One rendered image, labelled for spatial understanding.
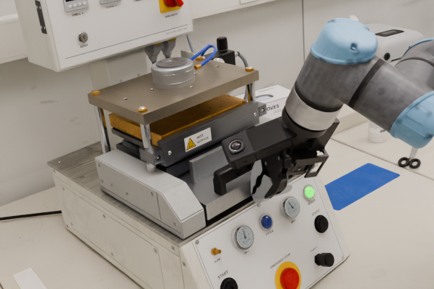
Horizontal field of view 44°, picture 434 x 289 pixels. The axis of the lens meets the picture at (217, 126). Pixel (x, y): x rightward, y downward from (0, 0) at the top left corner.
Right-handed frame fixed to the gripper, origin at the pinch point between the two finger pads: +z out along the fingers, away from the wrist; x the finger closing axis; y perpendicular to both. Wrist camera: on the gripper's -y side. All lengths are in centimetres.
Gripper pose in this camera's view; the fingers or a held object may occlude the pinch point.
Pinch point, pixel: (252, 196)
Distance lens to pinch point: 92.9
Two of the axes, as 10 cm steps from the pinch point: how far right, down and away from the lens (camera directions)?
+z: -2.6, 6.8, 6.8
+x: -3.4, -7.3, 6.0
